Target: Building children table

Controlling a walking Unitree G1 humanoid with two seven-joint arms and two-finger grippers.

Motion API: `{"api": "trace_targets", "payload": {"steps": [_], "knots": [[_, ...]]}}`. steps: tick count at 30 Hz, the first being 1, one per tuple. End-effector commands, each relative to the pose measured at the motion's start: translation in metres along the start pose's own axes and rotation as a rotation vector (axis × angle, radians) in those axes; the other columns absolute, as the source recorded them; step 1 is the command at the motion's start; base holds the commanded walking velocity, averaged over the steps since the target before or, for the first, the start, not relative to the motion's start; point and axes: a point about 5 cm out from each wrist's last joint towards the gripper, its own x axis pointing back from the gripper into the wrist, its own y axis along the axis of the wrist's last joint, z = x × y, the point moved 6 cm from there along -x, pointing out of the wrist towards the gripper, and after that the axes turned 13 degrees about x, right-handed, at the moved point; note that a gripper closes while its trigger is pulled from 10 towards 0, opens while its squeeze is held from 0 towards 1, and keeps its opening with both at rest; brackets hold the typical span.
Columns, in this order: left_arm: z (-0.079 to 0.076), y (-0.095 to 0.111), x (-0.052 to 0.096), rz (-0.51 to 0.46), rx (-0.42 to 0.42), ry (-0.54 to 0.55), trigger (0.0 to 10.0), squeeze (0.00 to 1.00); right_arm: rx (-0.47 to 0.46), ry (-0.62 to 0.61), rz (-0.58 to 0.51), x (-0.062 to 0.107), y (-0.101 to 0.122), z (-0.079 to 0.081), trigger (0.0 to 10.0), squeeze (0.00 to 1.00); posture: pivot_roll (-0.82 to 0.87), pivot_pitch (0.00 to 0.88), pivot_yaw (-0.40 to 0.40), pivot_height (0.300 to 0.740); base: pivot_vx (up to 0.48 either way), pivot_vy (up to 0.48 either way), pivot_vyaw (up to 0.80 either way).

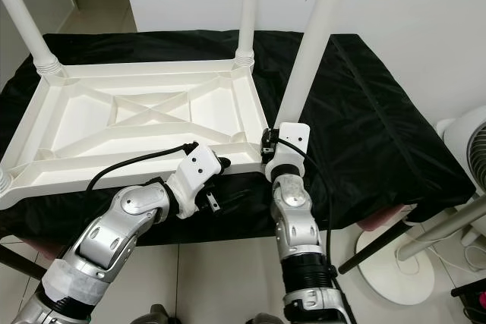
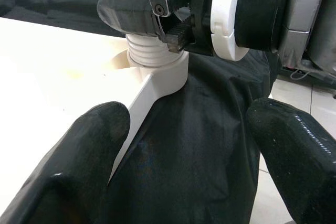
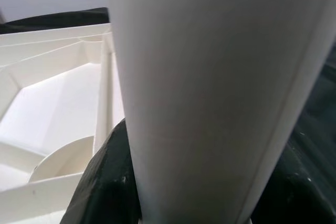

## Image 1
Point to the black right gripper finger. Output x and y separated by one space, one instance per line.
266 142

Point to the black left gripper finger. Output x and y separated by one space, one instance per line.
234 196
225 162

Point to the white plastic children table top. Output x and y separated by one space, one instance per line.
121 108

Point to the white plastic table leg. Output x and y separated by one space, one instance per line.
315 36
26 20
247 13

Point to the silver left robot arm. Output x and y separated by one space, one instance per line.
99 248

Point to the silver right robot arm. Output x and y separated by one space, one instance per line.
304 233

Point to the black cloth table cover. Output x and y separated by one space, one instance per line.
395 127

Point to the grey robot left leg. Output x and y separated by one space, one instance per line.
156 315

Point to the grey robot leg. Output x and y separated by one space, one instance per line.
156 315
269 319

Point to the grey robot right leg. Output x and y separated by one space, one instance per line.
269 319

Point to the black metal table leg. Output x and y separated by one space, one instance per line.
21 259
368 248

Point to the white standing fan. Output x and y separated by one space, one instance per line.
387 271

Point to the magenta metal part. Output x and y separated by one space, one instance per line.
481 297

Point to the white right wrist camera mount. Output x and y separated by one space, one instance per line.
292 138

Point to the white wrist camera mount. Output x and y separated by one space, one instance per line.
292 138
197 171

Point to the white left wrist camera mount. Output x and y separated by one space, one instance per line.
197 171

